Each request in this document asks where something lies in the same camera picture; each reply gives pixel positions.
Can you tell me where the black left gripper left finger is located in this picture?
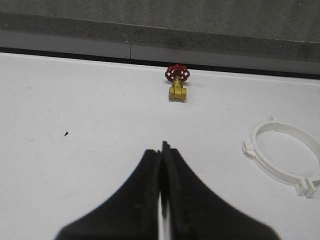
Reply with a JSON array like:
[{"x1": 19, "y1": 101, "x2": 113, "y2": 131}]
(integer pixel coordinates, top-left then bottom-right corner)
[{"x1": 56, "y1": 150, "x2": 161, "y2": 240}]

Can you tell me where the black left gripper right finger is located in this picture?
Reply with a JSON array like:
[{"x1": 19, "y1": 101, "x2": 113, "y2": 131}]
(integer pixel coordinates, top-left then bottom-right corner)
[{"x1": 161, "y1": 142, "x2": 279, "y2": 240}]

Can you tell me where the white half pipe clamp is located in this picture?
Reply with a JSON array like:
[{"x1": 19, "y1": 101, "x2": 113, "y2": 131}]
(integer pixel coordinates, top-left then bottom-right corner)
[
  {"x1": 242, "y1": 115, "x2": 308, "y2": 197},
  {"x1": 274, "y1": 121, "x2": 320, "y2": 199}
]

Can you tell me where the brass valve red handwheel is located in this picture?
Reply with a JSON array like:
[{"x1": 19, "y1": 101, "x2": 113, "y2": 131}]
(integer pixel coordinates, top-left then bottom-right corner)
[{"x1": 165, "y1": 64, "x2": 190, "y2": 101}]

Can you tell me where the grey stone counter ledge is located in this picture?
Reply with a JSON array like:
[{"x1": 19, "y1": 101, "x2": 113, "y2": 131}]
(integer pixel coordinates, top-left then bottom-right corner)
[{"x1": 0, "y1": 0, "x2": 320, "y2": 75}]

